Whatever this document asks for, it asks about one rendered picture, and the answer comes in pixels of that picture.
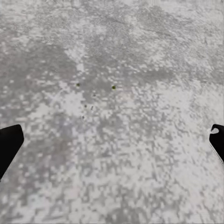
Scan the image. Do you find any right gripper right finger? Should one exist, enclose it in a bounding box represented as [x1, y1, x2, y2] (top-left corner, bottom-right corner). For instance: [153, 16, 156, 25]
[207, 124, 224, 162]

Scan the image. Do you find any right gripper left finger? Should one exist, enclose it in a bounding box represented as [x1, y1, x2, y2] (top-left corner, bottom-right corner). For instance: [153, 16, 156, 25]
[0, 125, 24, 180]

